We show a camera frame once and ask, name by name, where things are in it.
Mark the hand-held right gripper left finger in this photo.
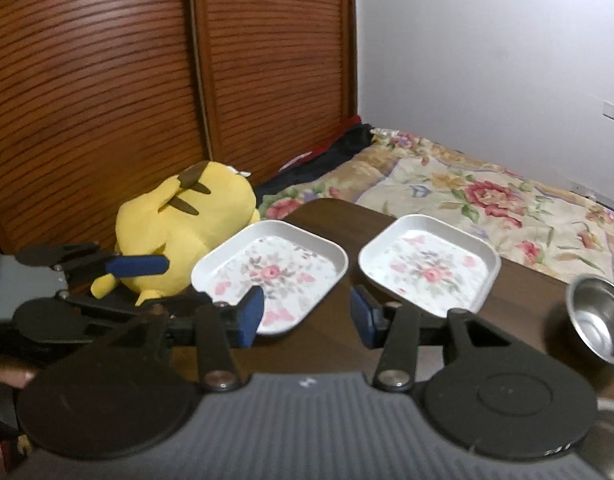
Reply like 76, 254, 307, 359
94, 284, 266, 394

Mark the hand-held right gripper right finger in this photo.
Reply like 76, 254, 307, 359
350, 284, 538, 394

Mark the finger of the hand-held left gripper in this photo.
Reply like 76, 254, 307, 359
14, 241, 171, 281
57, 289, 213, 332

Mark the white floral square plate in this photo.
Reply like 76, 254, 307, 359
358, 214, 502, 320
191, 219, 349, 337

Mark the person's left hand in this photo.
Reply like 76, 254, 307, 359
0, 355, 39, 389

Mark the yellow plush toy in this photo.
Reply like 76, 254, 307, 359
90, 160, 261, 307

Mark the floral blanket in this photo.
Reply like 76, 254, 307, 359
259, 129, 614, 287

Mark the dark blue and red cloth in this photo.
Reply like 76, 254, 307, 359
253, 114, 376, 206

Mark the wooden louvered wardrobe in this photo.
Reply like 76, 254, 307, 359
0, 0, 361, 257

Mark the wall socket strip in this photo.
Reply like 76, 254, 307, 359
568, 181, 614, 209

